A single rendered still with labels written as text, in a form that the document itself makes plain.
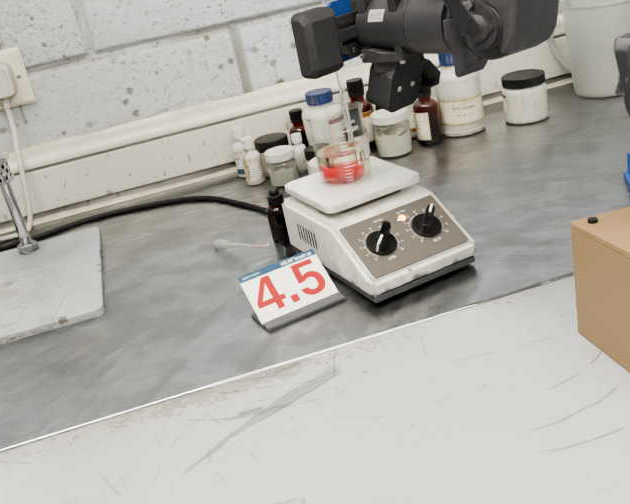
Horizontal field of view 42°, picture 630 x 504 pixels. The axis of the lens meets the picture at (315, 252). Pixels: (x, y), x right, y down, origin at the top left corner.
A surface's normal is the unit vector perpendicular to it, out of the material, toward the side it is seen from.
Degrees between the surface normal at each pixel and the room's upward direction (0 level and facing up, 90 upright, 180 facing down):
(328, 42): 90
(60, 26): 90
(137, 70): 90
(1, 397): 0
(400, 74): 109
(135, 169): 90
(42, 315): 0
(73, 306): 0
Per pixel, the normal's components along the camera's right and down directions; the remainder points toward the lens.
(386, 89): -0.71, 0.40
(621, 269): -0.95, 0.27
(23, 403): -0.19, -0.90
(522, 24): 0.65, 0.33
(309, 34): -0.07, 0.41
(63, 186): 0.25, 0.34
